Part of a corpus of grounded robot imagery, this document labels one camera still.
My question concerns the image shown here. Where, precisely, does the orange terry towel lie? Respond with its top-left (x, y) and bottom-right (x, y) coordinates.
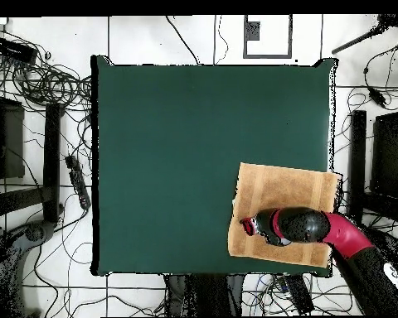
top-left (227, 161), bottom-right (342, 268)

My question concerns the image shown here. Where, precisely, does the black power strip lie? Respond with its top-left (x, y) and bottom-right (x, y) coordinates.
top-left (280, 274), bottom-right (316, 315)
top-left (65, 154), bottom-right (91, 210)

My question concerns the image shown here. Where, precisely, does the dark green table cloth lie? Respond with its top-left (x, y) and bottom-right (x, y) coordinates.
top-left (90, 55), bottom-right (338, 277)

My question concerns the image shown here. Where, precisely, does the black tripod leg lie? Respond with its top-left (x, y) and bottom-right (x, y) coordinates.
top-left (331, 14), bottom-right (398, 55)

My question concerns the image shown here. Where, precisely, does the grey caster base leg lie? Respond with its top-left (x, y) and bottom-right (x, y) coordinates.
top-left (0, 219), bottom-right (59, 317)

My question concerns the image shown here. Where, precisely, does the black electronics box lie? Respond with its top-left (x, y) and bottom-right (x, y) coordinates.
top-left (0, 36), bottom-right (38, 64)

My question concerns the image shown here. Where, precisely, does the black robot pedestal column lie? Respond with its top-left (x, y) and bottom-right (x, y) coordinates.
top-left (164, 273), bottom-right (246, 317)

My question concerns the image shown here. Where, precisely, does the black metal stand frame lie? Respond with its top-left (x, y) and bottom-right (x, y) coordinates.
top-left (347, 110), bottom-right (398, 229)
top-left (0, 95), bottom-right (65, 227)

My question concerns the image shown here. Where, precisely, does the black cable with adapter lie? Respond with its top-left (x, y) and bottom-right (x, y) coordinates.
top-left (363, 42), bottom-right (398, 111)

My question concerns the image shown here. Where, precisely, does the grey square floor frame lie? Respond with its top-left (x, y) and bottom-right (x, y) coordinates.
top-left (242, 14), bottom-right (294, 60)

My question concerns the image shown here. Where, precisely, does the tangled black cable bundle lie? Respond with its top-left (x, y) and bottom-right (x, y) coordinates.
top-left (0, 26), bottom-right (95, 112)

